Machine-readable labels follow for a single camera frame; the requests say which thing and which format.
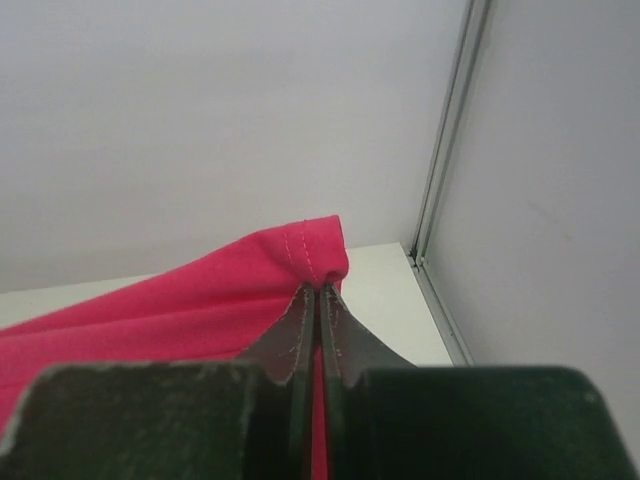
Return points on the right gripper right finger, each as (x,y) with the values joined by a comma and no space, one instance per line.
(386,418)

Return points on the pink t shirt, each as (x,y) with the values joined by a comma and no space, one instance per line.
(208,310)

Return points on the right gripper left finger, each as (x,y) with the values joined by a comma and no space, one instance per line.
(246,418)

